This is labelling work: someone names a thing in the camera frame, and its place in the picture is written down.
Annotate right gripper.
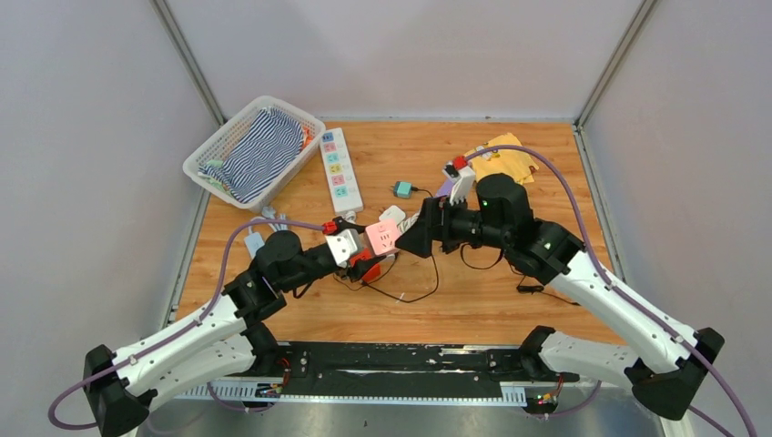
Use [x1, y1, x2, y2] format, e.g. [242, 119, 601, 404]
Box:
[394, 191, 509, 259]

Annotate pink cube socket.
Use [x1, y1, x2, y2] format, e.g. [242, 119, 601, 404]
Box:
[365, 218, 401, 256]

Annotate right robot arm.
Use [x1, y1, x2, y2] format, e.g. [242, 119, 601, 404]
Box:
[396, 174, 725, 421]

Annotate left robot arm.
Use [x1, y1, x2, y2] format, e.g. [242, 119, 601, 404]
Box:
[83, 218, 372, 436]

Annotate red cube socket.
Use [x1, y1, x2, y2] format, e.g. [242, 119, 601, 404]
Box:
[361, 262, 381, 284]

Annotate teal charger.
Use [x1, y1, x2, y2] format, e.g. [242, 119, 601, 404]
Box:
[392, 181, 414, 199]

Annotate purple power bank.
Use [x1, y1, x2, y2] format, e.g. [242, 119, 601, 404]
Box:
[434, 179, 453, 197]

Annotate white colourful power strip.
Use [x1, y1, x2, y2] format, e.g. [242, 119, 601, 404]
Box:
[320, 127, 364, 216]

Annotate yellow cloth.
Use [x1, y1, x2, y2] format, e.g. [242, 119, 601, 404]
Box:
[464, 133, 539, 185]

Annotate striped cloth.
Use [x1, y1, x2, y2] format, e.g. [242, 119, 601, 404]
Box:
[197, 107, 308, 204]

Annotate white plastic basket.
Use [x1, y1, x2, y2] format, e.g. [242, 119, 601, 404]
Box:
[182, 96, 326, 213]

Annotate long black cable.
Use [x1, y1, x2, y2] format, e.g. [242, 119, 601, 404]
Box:
[361, 253, 442, 305]

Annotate white adapter with coiled cable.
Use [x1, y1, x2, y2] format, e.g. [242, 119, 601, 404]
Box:
[379, 205, 420, 233]

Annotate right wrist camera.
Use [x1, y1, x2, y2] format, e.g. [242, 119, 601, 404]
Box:
[442, 156, 476, 206]

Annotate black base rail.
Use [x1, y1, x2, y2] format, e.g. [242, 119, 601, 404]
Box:
[242, 341, 580, 401]

